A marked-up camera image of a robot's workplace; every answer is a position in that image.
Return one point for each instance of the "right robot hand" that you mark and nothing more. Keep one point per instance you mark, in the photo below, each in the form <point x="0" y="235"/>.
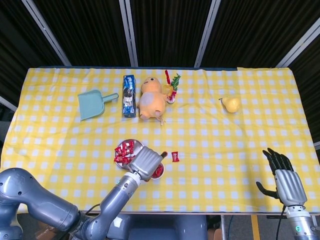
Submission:
<point x="290" y="186"/>

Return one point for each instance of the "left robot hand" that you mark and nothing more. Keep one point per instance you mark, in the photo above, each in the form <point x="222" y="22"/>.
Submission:
<point x="147" y="162"/>

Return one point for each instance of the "white paper cup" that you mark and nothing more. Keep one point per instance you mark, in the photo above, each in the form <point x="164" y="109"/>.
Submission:
<point x="163" y="170"/>

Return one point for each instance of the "red candy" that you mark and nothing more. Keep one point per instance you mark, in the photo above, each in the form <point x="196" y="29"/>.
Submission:
<point x="129" y="145"/>
<point x="175" y="156"/>
<point x="119" y="150"/>
<point x="119" y="159"/>

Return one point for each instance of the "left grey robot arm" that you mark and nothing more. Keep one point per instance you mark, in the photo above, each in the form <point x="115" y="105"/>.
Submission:
<point x="45" y="205"/>

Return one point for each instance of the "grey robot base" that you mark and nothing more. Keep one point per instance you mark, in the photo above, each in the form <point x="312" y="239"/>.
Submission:
<point x="170" y="227"/>

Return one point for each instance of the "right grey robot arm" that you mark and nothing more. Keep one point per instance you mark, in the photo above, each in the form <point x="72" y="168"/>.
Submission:
<point x="302" y="225"/>

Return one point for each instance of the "round metal plate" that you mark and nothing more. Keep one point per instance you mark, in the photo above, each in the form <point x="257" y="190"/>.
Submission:
<point x="137" y="145"/>

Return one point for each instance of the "orange plush toy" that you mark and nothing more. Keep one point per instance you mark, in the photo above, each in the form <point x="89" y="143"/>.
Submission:
<point x="151" y="100"/>

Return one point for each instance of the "yellow white checked tablecloth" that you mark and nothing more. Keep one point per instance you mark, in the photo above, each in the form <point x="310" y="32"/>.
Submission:
<point x="212" y="175"/>

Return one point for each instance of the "blue cookie package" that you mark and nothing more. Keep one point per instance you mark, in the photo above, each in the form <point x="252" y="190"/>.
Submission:
<point x="129" y="97"/>

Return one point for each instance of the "colourful feather shuttlecock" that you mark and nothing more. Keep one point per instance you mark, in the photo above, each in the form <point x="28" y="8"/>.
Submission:
<point x="172" y="90"/>

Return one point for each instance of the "metal table leg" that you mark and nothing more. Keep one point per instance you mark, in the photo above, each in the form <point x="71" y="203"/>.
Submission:
<point x="223" y="227"/>

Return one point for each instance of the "teal plastic dustpan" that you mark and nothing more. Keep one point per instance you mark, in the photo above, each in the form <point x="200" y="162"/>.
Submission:
<point x="91" y="105"/>

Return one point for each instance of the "yellow pear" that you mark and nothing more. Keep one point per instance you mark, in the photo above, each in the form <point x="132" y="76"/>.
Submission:
<point x="232" y="105"/>

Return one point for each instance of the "black pleated curtain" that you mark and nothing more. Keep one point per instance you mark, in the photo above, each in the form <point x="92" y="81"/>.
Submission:
<point x="170" y="32"/>
<point x="310" y="87"/>
<point x="15" y="50"/>
<point x="87" y="32"/>
<point x="255" y="32"/>

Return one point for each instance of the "aluminium frame post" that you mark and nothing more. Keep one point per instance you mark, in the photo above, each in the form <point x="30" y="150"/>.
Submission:
<point x="7" y="103"/>
<point x="128" y="32"/>
<point x="47" y="32"/>
<point x="207" y="32"/>
<point x="300" y="47"/>
<point x="317" y="145"/>

